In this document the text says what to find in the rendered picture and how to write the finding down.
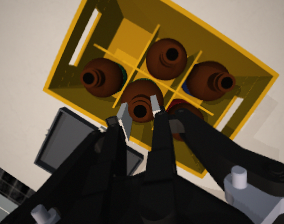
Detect grey square tray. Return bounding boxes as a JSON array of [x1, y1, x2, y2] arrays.
[[34, 107, 142, 176]]

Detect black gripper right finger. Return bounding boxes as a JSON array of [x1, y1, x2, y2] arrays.
[[138, 95, 284, 224]]

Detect yellow divided crate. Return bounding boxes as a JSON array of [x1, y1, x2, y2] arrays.
[[43, 0, 254, 134]]

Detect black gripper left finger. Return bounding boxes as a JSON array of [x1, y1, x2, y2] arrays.
[[0, 103, 133, 224]]

